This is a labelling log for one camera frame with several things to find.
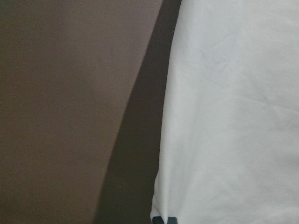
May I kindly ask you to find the cream long-sleeve printed shirt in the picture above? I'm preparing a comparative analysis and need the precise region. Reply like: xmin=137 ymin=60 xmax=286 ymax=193
xmin=150 ymin=0 xmax=299 ymax=224

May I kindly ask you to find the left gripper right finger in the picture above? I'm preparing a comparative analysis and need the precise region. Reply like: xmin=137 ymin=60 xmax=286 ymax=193
xmin=167 ymin=217 xmax=178 ymax=224

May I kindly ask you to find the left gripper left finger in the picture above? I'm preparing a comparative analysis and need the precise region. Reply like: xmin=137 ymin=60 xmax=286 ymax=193
xmin=152 ymin=216 xmax=164 ymax=224

